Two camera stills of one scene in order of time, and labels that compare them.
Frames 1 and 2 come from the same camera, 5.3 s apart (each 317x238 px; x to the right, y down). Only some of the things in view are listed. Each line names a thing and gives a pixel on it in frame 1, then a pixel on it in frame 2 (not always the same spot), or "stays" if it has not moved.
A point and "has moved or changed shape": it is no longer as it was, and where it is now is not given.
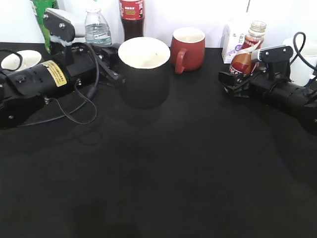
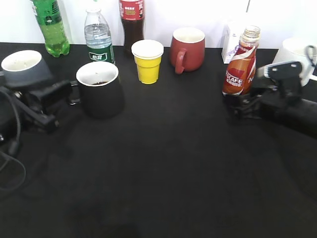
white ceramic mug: [303, 60] stays
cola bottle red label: [132, 13] stays
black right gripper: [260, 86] → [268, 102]
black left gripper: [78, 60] → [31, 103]
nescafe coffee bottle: [244, 60] has moved or changed shape
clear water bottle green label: [97, 30] stays
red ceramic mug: [187, 49] stays
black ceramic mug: [143, 67] → [98, 89]
